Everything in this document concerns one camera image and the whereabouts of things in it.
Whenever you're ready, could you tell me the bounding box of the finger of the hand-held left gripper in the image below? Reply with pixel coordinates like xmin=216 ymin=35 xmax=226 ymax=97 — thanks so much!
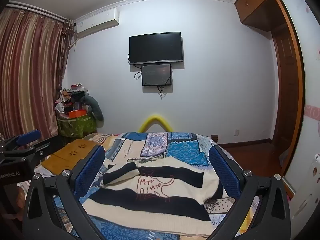
xmin=16 ymin=129 xmax=42 ymax=147
xmin=5 ymin=141 xmax=52 ymax=161

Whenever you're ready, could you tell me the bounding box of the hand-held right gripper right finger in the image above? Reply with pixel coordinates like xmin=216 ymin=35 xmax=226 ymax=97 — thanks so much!
xmin=208 ymin=145 xmax=292 ymax=240

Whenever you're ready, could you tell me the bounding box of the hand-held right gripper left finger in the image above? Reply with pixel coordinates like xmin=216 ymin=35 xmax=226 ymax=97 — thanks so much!
xmin=22 ymin=145 xmax=105 ymax=240

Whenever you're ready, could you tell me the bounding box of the black and cream striped sweater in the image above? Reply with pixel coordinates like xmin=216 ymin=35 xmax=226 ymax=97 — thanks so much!
xmin=81 ymin=156 xmax=229 ymax=237

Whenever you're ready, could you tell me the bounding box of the pile of clothes and sundries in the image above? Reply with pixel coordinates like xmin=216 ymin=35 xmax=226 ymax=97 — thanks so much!
xmin=54 ymin=84 xmax=88 ymax=118

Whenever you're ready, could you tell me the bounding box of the bamboo board with flower cutouts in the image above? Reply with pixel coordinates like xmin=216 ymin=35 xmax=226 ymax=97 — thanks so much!
xmin=41 ymin=139 xmax=100 ymax=177

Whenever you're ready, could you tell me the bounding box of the blue patchwork bedspread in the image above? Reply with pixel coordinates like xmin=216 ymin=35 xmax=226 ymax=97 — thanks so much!
xmin=34 ymin=131 xmax=260 ymax=240

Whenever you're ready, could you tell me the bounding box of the green patterned storage bag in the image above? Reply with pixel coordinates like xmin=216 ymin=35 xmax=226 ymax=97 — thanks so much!
xmin=57 ymin=112 xmax=97 ymax=138

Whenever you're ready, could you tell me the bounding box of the orange box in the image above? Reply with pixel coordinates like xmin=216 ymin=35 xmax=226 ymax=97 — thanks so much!
xmin=68 ymin=109 xmax=88 ymax=118

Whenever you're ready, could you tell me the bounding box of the grey plush toy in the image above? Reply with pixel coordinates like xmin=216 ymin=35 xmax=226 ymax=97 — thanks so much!
xmin=81 ymin=95 xmax=104 ymax=128

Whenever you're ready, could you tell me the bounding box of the brown striped curtain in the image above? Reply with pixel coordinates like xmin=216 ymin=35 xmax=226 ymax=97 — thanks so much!
xmin=0 ymin=4 xmax=75 ymax=140

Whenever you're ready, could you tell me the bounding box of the yellow foam tube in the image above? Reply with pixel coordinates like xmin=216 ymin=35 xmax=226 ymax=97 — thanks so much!
xmin=137 ymin=114 xmax=173 ymax=133

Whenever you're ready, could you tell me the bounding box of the brown wooden door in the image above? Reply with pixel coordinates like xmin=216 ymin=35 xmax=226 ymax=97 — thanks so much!
xmin=272 ymin=24 xmax=299 ymax=144

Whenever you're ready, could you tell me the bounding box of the white sliding wardrobe door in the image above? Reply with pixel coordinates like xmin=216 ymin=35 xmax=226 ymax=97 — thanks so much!
xmin=281 ymin=0 xmax=320 ymax=228

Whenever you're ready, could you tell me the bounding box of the white air conditioner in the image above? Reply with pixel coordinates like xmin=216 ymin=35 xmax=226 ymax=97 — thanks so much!
xmin=75 ymin=8 xmax=120 ymax=39

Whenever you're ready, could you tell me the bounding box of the wooden overhead cabinet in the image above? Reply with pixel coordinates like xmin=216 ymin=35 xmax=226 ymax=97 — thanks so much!
xmin=234 ymin=0 xmax=292 ymax=32

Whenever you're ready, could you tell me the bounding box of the small black wall monitor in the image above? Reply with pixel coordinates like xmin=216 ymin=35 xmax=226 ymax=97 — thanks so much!
xmin=141 ymin=64 xmax=172 ymax=87

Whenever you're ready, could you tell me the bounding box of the white curtain rail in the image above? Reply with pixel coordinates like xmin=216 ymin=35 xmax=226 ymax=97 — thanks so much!
xmin=6 ymin=1 xmax=68 ymax=22

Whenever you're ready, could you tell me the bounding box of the large black wall television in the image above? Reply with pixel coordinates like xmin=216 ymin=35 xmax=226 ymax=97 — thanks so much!
xmin=129 ymin=32 xmax=184 ymax=66

